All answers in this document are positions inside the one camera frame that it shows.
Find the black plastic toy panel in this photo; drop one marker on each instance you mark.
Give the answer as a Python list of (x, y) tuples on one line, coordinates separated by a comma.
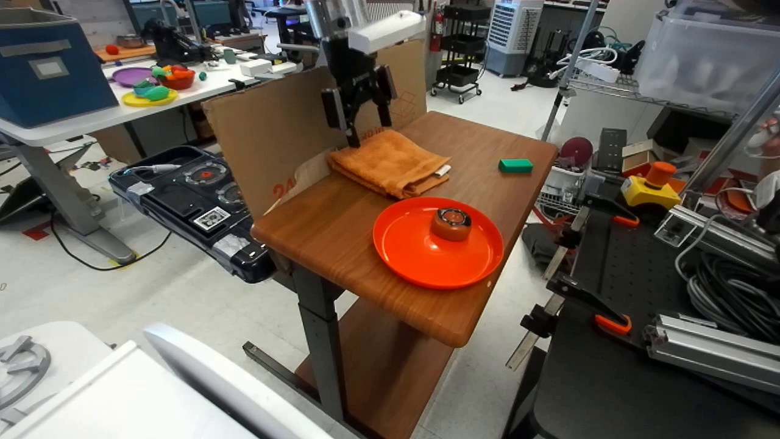
[(189, 201)]

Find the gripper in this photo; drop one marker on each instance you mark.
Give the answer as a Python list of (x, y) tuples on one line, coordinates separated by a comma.
[(350, 64)]

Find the yellow emergency stop button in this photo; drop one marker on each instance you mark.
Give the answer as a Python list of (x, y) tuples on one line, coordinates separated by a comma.
[(651, 190)]

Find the purple plate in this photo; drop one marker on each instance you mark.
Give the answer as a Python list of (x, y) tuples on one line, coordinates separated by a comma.
[(129, 77)]

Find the red fire extinguisher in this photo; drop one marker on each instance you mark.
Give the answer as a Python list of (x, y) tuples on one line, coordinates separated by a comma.
[(436, 27)]

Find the cardboard sheet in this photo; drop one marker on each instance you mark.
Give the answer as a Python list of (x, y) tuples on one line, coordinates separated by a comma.
[(274, 128)]

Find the orange towel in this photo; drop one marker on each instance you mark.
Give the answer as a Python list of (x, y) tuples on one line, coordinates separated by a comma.
[(390, 163)]

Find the metal bar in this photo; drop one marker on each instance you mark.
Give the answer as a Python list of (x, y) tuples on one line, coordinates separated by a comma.
[(548, 286)]

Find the white power strip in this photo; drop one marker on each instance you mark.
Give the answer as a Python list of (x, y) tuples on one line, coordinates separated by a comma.
[(598, 69)]

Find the yellow plate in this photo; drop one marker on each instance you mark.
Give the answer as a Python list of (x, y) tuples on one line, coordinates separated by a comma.
[(137, 100)]

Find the red ball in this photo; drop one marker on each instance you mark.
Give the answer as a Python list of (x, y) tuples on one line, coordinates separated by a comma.
[(112, 49)]

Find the black machine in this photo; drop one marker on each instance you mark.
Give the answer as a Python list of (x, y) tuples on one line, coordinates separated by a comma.
[(173, 44)]

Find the white plastic appliance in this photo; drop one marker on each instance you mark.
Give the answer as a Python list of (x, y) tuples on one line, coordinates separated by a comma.
[(122, 390)]

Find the green toy vegetable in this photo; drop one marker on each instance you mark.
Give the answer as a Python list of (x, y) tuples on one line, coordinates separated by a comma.
[(153, 92)]

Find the white air cooler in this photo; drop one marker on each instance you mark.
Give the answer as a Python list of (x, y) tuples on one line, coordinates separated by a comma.
[(513, 33)]

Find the aluminium extrusion bar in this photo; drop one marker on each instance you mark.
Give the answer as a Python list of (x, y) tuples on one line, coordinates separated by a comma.
[(719, 235), (713, 353)]

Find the white desk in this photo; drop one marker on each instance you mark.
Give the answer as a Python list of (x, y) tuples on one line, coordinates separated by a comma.
[(85, 119)]

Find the red bowl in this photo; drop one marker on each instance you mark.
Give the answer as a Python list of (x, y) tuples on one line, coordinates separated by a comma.
[(178, 80)]

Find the white box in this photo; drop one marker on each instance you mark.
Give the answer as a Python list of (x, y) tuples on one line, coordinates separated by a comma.
[(256, 67)]

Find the maroon disc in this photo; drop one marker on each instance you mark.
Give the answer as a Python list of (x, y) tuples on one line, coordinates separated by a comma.
[(576, 151)]

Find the green block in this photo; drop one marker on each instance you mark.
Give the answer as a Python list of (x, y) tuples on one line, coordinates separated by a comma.
[(515, 165)]

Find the blue storage box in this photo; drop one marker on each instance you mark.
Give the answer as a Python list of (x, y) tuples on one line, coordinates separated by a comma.
[(49, 70)]

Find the clear plastic bin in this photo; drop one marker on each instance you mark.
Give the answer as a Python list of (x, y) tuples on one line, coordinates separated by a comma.
[(707, 58)]

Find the black utility cart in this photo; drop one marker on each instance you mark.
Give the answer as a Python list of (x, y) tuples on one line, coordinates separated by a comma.
[(460, 49)]

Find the orange plate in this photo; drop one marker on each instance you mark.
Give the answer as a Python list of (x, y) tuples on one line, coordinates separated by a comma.
[(414, 250)]

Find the wooden cutting board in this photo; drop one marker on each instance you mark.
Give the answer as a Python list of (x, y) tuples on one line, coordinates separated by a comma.
[(131, 53)]

